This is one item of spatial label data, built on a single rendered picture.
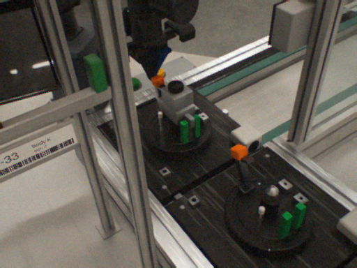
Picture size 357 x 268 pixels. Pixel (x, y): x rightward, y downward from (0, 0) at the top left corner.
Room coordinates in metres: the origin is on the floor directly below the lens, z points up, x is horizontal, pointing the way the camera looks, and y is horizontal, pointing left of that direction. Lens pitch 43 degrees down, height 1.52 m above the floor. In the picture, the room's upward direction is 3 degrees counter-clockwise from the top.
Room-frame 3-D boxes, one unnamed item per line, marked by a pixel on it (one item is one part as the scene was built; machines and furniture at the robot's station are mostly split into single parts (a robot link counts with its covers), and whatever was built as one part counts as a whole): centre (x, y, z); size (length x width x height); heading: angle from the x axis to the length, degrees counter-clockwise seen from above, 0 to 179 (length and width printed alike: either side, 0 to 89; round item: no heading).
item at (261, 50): (0.87, -0.15, 0.91); 0.89 x 0.06 x 0.11; 123
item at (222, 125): (0.59, 0.00, 0.96); 0.24 x 0.24 x 0.02; 33
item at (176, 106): (0.58, -0.01, 1.06); 0.08 x 0.04 x 0.07; 33
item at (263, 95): (0.73, -0.27, 0.91); 0.84 x 0.28 x 0.10; 123
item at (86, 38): (0.87, 0.25, 0.96); 0.15 x 0.15 x 0.20; 69
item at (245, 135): (0.56, -0.14, 0.97); 0.05 x 0.05 x 0.04; 33
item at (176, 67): (0.82, 0.05, 0.93); 0.21 x 0.07 x 0.06; 123
